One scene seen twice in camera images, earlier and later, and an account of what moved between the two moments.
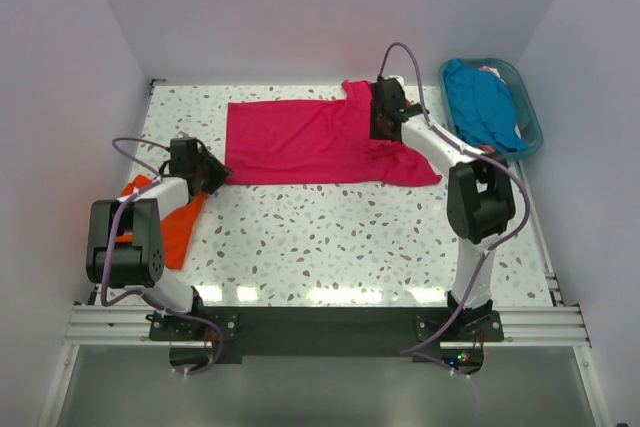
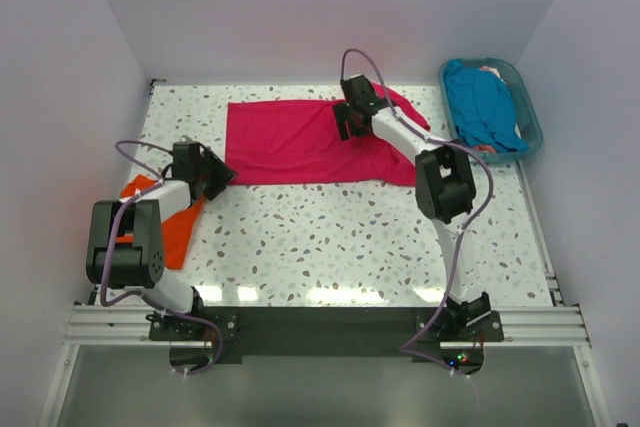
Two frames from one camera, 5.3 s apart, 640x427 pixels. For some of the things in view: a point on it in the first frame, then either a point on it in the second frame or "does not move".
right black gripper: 375,132 to 343,113
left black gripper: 220,172 does not move
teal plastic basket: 526,117 does not move
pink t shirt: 312,141 does not move
